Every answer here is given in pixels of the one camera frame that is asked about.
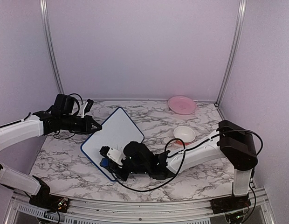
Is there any orange and white bowl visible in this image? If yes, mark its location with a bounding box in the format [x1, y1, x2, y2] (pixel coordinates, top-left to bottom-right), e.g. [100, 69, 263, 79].
[173, 126, 196, 145]

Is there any pink plate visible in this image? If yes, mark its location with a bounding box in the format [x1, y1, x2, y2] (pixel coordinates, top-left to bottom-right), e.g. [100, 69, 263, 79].
[168, 96, 197, 115]

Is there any front aluminium rail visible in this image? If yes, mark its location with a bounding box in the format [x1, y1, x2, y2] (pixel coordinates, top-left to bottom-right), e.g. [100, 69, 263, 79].
[4, 188, 276, 224]

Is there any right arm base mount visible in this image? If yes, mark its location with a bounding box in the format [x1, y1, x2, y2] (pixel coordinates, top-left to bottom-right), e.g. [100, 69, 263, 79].
[210, 195, 251, 214]

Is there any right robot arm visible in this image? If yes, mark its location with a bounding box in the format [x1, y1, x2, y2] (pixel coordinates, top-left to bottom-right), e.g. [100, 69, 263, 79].
[101, 120, 263, 209]

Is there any right aluminium frame post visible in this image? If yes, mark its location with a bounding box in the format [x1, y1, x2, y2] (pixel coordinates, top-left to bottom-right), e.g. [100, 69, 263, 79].
[215, 0, 247, 107]

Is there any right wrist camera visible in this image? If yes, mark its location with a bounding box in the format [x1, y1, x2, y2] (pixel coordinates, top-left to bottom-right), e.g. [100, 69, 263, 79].
[100, 146, 126, 167]

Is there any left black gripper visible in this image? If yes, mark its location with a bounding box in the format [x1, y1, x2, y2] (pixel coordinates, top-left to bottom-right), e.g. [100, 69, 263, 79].
[61, 114, 102, 135]

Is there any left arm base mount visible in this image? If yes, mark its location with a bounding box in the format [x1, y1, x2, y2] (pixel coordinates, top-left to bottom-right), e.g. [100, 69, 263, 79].
[29, 195, 70, 213]

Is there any left aluminium frame post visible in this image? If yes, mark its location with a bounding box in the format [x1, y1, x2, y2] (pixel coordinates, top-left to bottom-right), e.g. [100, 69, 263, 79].
[39, 0, 64, 94]

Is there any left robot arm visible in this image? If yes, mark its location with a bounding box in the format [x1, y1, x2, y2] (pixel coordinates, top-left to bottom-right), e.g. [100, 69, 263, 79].
[0, 94, 102, 208]

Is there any blue whiteboard eraser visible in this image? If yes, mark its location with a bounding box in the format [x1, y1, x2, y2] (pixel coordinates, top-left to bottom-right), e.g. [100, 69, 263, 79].
[100, 158, 109, 168]

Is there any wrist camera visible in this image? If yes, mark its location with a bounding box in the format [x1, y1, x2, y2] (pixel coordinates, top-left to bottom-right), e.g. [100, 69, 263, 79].
[79, 99, 94, 118]
[100, 146, 126, 167]

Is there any aluminium frame post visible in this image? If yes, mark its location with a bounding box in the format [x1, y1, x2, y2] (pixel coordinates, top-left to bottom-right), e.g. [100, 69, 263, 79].
[215, 0, 247, 107]
[39, 0, 64, 94]

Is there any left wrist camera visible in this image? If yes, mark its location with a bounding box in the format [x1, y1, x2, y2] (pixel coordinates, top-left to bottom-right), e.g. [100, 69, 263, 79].
[79, 99, 94, 118]

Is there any small blue-framed whiteboard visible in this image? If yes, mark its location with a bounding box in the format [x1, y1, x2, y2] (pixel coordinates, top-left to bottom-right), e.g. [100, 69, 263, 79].
[81, 107, 145, 182]

